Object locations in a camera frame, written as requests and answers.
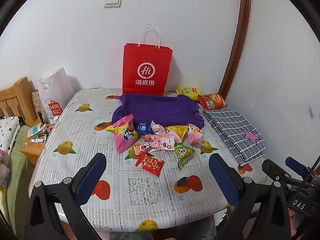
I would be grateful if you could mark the red paper bag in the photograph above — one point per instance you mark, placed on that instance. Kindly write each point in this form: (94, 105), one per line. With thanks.
(147, 62)

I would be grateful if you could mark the red snack packet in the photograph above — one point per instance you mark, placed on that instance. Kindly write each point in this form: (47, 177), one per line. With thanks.
(148, 165)

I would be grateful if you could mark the white plastic bag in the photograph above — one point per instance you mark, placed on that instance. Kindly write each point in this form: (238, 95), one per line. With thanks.
(57, 87)

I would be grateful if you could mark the pink patterned cloth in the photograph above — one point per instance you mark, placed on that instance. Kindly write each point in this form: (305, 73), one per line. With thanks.
(3, 167)

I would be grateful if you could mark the brown wooden door frame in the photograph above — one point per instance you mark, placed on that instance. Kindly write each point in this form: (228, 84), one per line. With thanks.
(240, 42)

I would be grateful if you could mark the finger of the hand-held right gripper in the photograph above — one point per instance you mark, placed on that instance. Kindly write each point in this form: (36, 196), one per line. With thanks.
(295, 163)
(273, 168)

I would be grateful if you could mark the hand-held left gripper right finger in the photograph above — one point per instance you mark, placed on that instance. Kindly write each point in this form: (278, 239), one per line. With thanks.
(222, 180)

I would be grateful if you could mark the green snack packet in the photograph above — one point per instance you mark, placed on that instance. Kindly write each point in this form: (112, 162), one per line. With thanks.
(183, 155)

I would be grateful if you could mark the patterned paper bag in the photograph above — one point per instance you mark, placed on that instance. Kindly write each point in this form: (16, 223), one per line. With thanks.
(37, 102)

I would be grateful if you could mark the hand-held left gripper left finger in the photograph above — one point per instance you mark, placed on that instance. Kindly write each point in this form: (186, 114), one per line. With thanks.
(92, 176)

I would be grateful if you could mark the wooden headboard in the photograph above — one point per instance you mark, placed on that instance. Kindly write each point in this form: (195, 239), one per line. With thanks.
(17, 97)

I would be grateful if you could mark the person's right hand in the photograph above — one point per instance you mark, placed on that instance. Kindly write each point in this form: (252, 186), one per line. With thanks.
(292, 220)

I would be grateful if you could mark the white dotted pillow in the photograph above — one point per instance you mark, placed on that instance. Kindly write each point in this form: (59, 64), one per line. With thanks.
(8, 132)

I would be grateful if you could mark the pink peach snack packet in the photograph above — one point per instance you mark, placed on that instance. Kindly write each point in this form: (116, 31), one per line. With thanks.
(195, 136)

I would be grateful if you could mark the yellow chips bag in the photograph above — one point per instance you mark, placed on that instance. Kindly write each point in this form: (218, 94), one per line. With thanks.
(188, 92)

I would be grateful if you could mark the purple towel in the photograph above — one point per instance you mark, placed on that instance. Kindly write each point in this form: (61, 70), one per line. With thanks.
(160, 110)

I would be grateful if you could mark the pink pyramid snack packet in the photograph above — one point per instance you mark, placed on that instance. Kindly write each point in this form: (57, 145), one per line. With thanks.
(158, 129)

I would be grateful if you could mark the white light switch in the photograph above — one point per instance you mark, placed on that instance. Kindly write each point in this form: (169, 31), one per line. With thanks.
(113, 0)

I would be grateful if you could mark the orange chips bag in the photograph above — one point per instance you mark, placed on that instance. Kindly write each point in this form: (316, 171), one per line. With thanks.
(212, 101)

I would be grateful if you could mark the small blue snack packet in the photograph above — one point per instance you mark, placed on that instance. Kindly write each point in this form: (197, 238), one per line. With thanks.
(142, 127)

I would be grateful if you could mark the pale pink snack packet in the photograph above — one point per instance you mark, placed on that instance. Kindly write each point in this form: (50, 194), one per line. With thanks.
(172, 137)

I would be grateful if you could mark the pink strawberry snack packet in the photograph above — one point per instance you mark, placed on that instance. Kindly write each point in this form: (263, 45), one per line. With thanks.
(162, 145)

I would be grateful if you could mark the large pink snack bag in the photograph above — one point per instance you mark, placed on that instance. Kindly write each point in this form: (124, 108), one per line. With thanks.
(123, 140)

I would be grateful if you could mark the small teal box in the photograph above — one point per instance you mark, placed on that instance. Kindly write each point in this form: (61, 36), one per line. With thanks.
(33, 130)

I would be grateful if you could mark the wooden nightstand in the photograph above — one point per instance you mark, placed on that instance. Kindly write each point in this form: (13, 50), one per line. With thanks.
(30, 152)

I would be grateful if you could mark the green blanket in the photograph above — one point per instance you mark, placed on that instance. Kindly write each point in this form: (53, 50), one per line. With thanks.
(17, 175)

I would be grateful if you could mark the grey checked cloth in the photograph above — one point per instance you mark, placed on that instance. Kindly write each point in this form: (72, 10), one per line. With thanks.
(232, 130)

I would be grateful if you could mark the fruit print tablecloth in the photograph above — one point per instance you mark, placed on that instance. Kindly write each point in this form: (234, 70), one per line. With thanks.
(75, 130)

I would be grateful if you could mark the yellow snack packet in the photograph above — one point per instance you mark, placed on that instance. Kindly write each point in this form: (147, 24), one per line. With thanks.
(180, 130)

